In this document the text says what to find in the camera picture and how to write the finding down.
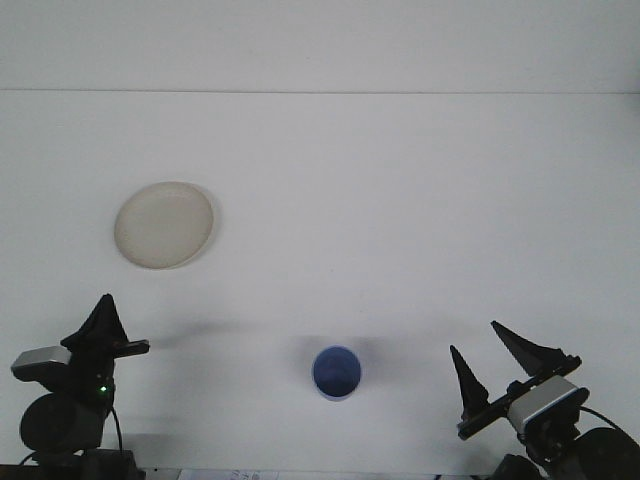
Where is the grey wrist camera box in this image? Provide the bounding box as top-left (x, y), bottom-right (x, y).
top-left (10, 345), bottom-right (72, 382)
top-left (504, 375), bottom-right (589, 434)

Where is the printed white paper sheet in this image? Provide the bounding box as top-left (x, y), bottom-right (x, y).
top-left (177, 468), bottom-right (281, 480)

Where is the pale blue cup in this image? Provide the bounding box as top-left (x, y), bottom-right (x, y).
top-left (311, 344), bottom-right (363, 403)

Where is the pale round plate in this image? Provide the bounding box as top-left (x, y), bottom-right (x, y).
top-left (113, 180), bottom-right (216, 271)

